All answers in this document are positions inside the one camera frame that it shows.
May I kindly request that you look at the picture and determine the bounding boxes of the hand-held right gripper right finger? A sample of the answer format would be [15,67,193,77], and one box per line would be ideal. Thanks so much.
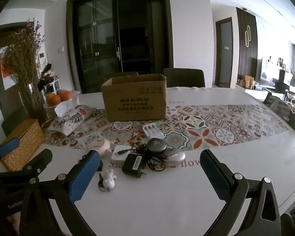
[200,149,282,236]

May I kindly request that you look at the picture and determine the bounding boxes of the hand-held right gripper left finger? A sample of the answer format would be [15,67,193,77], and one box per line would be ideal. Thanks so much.
[20,149,104,236]

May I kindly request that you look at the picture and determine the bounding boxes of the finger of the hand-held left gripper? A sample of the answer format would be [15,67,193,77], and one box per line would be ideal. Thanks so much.
[0,149,53,185]
[0,138,20,169]

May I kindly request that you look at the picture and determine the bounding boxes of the white square box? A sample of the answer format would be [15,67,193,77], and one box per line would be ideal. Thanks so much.
[112,145,132,162]

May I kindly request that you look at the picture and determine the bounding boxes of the silver oval case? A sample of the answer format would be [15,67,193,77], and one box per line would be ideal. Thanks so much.
[166,150,186,162]

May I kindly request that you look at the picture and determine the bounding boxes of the brown cardboard box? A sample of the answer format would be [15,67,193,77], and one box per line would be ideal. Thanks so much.
[101,74,168,122]

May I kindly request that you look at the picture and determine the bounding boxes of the woven wicker box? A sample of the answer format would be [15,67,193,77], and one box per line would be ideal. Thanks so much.
[0,119,46,171]

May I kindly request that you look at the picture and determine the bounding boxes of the pink pig toy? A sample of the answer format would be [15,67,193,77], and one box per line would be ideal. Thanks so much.
[87,138,116,157]

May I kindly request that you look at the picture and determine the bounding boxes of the floral fabric tissue cover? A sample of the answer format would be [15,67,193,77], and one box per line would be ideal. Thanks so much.
[47,102,97,136]

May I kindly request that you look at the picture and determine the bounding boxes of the black power adapter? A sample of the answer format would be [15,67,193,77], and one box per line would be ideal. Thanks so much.
[122,153,148,179]

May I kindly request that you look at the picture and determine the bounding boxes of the glass vase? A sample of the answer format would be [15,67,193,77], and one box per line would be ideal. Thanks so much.
[18,82,49,126]

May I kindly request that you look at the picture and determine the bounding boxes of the orange fruit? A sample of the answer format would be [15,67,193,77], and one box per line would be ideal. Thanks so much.
[47,93,62,108]
[59,90,73,102]

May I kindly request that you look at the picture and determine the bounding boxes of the black triangular case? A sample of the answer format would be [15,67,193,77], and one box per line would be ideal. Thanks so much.
[147,138,168,152]

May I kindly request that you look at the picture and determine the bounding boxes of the white fruit basket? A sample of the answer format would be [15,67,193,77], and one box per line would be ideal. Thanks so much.
[43,90,80,118]

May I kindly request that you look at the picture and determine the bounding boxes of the white shelf with toys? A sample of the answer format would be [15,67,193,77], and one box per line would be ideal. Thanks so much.
[38,63,62,92]

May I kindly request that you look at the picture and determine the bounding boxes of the white battery charger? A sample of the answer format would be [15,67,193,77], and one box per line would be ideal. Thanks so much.
[141,122,164,138]

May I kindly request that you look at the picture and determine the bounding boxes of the dried flower bunch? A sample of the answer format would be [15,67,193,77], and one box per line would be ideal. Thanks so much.
[1,17,46,90]

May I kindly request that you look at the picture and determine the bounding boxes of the plaid upholstered chair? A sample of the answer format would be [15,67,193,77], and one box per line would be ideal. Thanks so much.
[263,92,294,120]

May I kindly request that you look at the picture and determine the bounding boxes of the dark dining chair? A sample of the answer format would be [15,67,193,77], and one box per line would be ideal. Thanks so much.
[108,71,139,78]
[163,68,206,88]

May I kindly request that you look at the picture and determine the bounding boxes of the dark framed interior door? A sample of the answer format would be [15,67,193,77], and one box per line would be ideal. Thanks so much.
[215,17,233,88]

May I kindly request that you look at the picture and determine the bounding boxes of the dark glass door cabinet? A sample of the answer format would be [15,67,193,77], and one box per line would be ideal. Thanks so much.
[66,0,174,94]

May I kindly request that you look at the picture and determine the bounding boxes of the white rabbit keychain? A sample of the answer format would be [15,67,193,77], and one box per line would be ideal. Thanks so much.
[98,170,117,192]

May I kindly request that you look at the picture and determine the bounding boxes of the black tangled cable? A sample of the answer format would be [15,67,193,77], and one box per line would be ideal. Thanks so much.
[115,143,178,171]

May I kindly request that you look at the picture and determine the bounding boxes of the dark slatted wall panel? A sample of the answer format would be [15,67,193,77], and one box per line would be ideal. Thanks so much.
[237,7,258,85]

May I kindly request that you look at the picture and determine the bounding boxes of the gold loop wall ornament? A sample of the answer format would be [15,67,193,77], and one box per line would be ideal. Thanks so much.
[244,25,252,48]

